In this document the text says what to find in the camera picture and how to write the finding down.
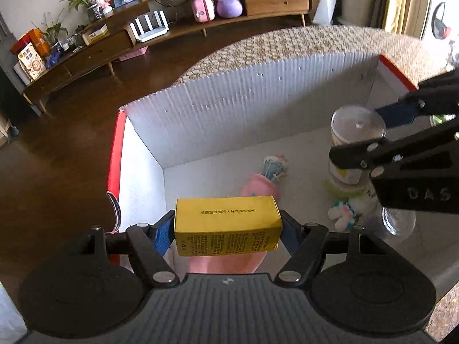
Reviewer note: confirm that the red cardboard box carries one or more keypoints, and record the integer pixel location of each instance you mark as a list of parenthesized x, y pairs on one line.
[(251, 114)]

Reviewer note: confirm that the purple kettlebell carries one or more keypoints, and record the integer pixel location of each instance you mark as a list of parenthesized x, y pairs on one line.
[(228, 5)]

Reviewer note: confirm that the white washing machine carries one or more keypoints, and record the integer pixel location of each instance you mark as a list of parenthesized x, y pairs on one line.
[(443, 10)]

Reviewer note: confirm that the yellow curtain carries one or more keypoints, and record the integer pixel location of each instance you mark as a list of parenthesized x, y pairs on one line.
[(394, 0)]

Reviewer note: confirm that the white router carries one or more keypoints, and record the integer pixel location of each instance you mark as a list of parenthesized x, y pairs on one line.
[(149, 28)]

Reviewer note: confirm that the pink and blue toy figure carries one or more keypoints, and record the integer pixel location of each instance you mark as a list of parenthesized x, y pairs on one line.
[(346, 215)]

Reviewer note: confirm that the pink toy suitcase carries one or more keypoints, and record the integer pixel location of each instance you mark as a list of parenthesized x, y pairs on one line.
[(203, 9)]

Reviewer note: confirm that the orange box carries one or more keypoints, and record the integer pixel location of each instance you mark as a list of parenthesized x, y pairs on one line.
[(39, 41)]

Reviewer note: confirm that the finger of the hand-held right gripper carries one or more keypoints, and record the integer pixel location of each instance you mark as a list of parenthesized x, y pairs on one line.
[(398, 113), (351, 156)]

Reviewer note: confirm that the blue toy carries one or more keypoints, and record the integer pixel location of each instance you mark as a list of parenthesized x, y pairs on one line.
[(53, 60)]

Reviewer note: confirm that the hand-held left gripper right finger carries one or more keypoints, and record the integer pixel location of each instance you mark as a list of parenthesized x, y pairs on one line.
[(291, 238)]

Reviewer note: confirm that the printed snack box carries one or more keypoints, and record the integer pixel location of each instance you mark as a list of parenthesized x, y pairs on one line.
[(32, 62)]

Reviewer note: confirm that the small yellow and white box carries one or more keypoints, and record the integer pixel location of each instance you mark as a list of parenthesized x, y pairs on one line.
[(95, 35)]

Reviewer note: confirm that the pink heart bowl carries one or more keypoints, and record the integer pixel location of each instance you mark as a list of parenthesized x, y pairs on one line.
[(258, 188)]

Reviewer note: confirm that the clear jar with green lid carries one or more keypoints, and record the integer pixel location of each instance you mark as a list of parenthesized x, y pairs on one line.
[(355, 125)]

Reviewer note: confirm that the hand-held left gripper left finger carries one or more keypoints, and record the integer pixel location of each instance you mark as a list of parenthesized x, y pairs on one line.
[(163, 238)]

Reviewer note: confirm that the white planter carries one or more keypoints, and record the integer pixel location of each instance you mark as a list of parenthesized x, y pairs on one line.
[(325, 5)]

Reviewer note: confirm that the small potted plant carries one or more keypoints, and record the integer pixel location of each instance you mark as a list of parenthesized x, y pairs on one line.
[(91, 10), (53, 34)]

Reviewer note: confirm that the yellow carton box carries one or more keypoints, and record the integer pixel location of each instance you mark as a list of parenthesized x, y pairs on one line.
[(226, 222)]

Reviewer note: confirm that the black cabinet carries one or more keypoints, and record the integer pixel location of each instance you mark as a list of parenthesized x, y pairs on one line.
[(9, 89)]

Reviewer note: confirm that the pink flat item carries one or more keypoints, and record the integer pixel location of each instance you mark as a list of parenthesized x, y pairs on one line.
[(133, 53)]

